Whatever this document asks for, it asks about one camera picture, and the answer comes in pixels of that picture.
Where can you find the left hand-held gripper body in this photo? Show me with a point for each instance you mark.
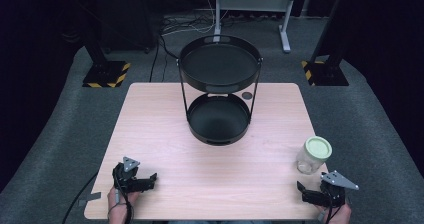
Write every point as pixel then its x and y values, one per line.
pixel 128 180

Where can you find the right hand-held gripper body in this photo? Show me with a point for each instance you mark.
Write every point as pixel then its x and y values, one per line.
pixel 333 194

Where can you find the person's right hand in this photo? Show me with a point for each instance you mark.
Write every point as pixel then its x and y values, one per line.
pixel 340 215

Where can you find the person's left hand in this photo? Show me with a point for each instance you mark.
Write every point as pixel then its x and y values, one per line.
pixel 118 205

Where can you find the grey tape strip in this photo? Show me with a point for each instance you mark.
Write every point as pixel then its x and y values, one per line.
pixel 90 198

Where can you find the glass jar with green lid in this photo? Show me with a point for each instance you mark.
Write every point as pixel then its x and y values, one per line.
pixel 316 149

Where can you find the black stand with striped base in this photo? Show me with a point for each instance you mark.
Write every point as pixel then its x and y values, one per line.
pixel 106 74
pixel 325 73

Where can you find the dark round table cap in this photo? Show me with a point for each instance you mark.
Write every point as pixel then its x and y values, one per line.
pixel 247 95

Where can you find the black two-tier round rack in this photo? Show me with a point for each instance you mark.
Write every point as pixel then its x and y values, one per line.
pixel 218 67

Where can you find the grey metal desk frame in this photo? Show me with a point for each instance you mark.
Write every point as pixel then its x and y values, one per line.
pixel 253 3

